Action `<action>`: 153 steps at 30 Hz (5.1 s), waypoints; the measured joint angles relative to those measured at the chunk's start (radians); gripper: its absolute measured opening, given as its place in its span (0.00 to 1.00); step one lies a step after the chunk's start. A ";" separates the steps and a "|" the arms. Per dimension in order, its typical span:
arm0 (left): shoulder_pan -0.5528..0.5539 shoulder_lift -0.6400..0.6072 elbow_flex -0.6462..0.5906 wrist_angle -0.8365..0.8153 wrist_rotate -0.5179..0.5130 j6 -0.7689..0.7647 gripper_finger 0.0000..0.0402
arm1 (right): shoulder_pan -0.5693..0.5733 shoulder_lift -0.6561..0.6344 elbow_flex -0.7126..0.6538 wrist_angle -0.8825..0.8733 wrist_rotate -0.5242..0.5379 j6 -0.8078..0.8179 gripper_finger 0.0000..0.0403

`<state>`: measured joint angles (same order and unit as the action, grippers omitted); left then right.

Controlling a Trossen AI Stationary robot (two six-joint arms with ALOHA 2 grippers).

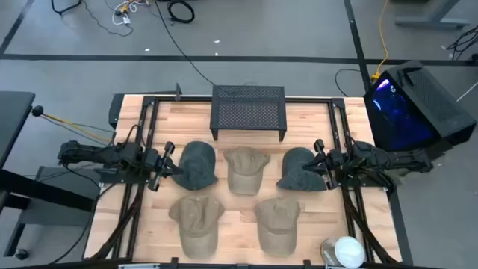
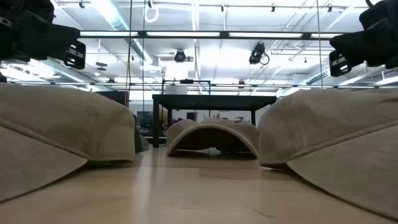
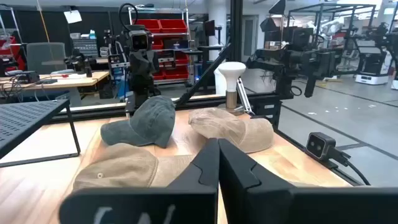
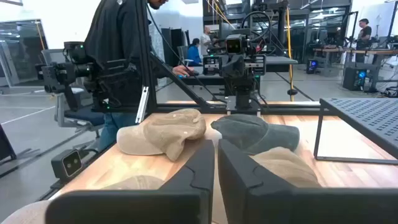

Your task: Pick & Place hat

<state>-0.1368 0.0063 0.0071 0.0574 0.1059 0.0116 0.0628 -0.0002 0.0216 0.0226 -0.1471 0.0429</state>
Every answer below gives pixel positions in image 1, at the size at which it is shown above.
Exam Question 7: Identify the thick yellow cable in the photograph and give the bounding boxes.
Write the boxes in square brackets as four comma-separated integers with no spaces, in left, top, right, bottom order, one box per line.
[370,0,391,81]

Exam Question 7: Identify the black computer tower blue light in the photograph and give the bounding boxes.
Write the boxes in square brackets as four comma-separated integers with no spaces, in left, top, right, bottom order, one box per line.
[363,59,478,152]

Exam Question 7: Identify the black desk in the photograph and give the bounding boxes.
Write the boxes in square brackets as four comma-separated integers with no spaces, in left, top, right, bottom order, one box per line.
[0,90,102,261]

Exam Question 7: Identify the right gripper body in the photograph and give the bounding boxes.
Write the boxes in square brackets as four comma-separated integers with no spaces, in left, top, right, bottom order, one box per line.
[314,138,343,191]

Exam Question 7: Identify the black mesh metal riser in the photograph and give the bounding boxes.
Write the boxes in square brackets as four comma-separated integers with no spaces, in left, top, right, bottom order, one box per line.
[209,84,288,142]

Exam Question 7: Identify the white cable bundle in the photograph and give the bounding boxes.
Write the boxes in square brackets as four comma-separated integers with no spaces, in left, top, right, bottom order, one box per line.
[111,0,150,26]

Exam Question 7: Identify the black cable loop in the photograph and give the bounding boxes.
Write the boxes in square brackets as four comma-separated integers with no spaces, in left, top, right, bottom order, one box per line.
[334,68,361,98]

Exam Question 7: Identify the tangled black cables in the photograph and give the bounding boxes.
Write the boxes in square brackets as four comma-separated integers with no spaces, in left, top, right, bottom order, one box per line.
[446,25,478,61]

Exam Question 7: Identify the dark grey baseball cap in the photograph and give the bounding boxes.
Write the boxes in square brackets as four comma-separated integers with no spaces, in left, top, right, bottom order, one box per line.
[171,140,219,191]
[276,146,329,192]

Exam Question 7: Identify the long black cable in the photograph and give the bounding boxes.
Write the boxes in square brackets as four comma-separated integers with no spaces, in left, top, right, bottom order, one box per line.
[154,0,217,86]

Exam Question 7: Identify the black aluminium table frame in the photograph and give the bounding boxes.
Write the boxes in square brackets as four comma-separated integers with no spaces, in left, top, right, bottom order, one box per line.
[126,95,374,265]

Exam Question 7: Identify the coiled black cable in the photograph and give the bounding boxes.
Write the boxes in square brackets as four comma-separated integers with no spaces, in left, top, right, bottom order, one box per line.
[167,0,196,25]

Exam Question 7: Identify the tan baseball cap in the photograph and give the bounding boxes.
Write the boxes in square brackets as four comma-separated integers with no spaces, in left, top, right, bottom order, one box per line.
[253,197,302,258]
[223,146,271,196]
[167,194,226,260]

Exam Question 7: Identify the grey desk leg base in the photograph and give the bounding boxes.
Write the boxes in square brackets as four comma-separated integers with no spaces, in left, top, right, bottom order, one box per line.
[394,0,471,30]

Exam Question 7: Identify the black cable bundle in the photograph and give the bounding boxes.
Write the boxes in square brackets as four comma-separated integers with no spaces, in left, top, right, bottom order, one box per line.
[89,182,145,261]
[341,188,400,265]

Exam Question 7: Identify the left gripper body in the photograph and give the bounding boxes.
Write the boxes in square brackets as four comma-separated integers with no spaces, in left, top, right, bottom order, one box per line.
[143,140,176,193]

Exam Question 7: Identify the black control box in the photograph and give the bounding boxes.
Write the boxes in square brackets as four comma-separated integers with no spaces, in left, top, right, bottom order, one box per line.
[108,93,126,130]

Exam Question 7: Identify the thin yellow cable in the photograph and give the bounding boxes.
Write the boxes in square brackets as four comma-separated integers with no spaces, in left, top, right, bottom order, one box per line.
[40,113,115,145]

